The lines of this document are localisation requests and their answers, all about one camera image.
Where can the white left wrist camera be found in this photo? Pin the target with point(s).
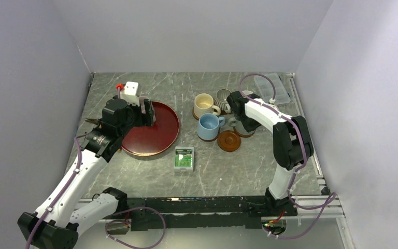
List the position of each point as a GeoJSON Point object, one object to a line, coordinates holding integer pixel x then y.
{"type": "Point", "coordinates": [129, 92]}

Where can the green label plastic box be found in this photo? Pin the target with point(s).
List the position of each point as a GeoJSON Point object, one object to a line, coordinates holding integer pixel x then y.
{"type": "Point", "coordinates": [184, 159]}

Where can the grey-green ceramic mug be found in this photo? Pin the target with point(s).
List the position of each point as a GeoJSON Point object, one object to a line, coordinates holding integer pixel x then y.
{"type": "Point", "coordinates": [237, 125]}

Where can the dark red round tray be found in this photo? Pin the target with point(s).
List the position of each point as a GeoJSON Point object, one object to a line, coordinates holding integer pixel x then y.
{"type": "Point", "coordinates": [149, 141]}

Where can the brown wooden coaster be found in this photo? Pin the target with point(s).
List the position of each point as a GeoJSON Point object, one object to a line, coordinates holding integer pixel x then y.
{"type": "Point", "coordinates": [195, 116]}
{"type": "Point", "coordinates": [229, 141]}
{"type": "Point", "coordinates": [208, 140]}
{"type": "Point", "coordinates": [244, 135]}

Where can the white ceramic mug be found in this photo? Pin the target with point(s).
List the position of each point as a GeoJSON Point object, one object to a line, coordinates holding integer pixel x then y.
{"type": "Point", "coordinates": [247, 92]}

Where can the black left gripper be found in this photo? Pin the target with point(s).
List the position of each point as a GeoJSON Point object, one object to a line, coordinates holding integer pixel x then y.
{"type": "Point", "coordinates": [146, 119]}

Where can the yellow handled needle-nose pliers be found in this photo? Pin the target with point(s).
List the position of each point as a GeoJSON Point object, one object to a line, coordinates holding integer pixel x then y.
{"type": "Point", "coordinates": [95, 121]}

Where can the light blue ceramic mug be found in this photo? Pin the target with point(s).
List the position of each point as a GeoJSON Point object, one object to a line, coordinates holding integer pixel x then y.
{"type": "Point", "coordinates": [208, 126]}

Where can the mauve ceramic mug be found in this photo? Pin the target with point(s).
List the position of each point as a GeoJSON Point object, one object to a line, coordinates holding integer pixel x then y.
{"type": "Point", "coordinates": [142, 103]}

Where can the grey ribbed ceramic cup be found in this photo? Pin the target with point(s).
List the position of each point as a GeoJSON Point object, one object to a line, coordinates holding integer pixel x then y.
{"type": "Point", "coordinates": [221, 100]}

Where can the cream ribbed ceramic mug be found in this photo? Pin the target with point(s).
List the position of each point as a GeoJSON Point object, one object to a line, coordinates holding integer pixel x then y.
{"type": "Point", "coordinates": [204, 104]}

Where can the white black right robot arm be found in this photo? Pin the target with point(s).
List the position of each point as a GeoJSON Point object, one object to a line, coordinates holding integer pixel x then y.
{"type": "Point", "coordinates": [292, 145]}

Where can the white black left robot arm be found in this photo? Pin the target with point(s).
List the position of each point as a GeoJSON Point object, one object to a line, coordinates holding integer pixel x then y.
{"type": "Point", "coordinates": [55, 223]}

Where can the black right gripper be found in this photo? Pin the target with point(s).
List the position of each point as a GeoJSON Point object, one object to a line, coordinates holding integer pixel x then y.
{"type": "Point", "coordinates": [250, 127]}

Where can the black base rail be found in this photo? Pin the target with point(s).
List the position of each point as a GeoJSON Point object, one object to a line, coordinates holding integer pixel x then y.
{"type": "Point", "coordinates": [249, 212]}

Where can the clear plastic organizer box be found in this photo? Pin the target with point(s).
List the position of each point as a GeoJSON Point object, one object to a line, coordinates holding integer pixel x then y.
{"type": "Point", "coordinates": [267, 92]}

